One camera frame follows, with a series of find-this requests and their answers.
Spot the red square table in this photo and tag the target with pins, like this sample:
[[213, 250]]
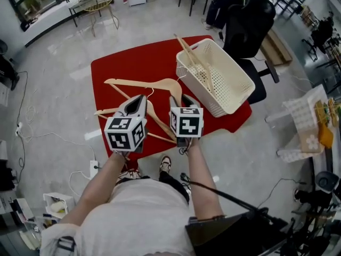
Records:
[[149, 63]]

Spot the black tripod gear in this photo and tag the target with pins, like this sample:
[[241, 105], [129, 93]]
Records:
[[319, 196]]

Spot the wooden pallet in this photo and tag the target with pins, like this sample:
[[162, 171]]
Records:
[[277, 48]]

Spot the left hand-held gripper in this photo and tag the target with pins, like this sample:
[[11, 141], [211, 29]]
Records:
[[121, 139]]

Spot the person's torso in white shirt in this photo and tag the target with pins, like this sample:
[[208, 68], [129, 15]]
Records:
[[138, 217]]

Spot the black power adapter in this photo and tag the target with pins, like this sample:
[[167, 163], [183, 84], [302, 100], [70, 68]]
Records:
[[220, 35]]

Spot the table with checkered cloth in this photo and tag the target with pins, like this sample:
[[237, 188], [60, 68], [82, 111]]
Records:
[[303, 121]]

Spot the person's left shoe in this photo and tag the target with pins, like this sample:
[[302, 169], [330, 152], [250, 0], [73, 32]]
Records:
[[133, 174]]

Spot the black rod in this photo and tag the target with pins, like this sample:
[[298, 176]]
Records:
[[221, 195]]

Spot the person's right forearm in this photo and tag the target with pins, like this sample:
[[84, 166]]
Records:
[[202, 175]]

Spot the black office chair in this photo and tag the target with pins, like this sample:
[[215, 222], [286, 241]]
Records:
[[247, 31]]

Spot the white open bin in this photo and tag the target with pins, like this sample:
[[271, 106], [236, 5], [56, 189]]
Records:
[[57, 204]]

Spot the white perforated plastic container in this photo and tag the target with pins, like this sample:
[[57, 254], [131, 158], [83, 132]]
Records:
[[229, 95]]

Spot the wooden clothes hanger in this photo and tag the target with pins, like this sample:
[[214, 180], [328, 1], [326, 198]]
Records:
[[149, 84], [160, 121], [190, 55]]

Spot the person's right leg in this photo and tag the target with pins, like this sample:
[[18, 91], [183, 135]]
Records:
[[173, 181]]

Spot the person's right shoe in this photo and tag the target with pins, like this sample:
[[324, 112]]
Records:
[[165, 164]]

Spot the black flat board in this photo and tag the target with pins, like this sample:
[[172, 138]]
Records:
[[218, 231]]

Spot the white power strip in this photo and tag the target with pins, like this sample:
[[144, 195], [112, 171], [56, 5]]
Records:
[[18, 129], [93, 168]]

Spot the person's left forearm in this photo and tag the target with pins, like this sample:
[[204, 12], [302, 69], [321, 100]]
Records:
[[98, 180]]

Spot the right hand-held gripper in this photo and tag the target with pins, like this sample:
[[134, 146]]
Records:
[[189, 124]]

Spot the person's shoe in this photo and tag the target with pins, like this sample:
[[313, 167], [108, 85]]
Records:
[[133, 174], [165, 164]]

